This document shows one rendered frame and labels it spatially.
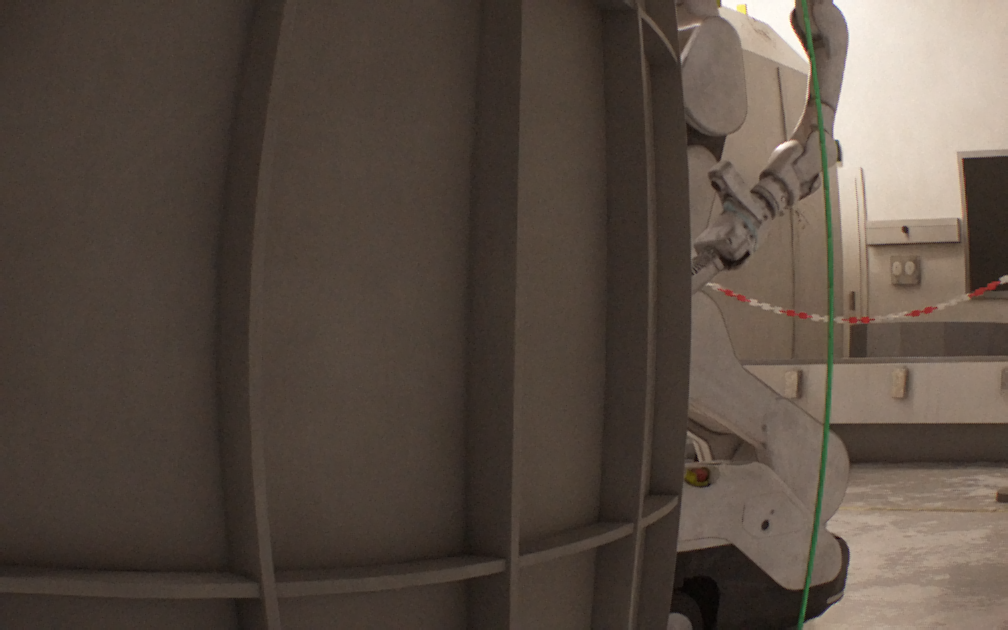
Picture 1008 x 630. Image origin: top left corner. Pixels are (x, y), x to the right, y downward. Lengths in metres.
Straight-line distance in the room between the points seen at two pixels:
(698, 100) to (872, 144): 8.05
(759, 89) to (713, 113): 6.69
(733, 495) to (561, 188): 1.07
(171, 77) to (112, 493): 0.20
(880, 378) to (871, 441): 0.49
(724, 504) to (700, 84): 0.69
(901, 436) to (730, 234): 4.37
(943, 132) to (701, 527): 7.98
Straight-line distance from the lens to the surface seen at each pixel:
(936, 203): 9.56
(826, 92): 2.03
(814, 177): 1.97
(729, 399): 1.99
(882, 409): 5.86
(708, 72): 2.05
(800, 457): 2.10
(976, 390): 5.51
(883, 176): 9.93
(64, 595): 0.53
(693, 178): 2.03
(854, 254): 10.03
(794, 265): 8.71
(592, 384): 0.85
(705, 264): 1.79
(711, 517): 1.79
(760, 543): 1.87
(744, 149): 8.42
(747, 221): 1.84
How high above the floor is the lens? 0.51
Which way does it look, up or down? 2 degrees up
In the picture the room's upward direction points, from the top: 1 degrees clockwise
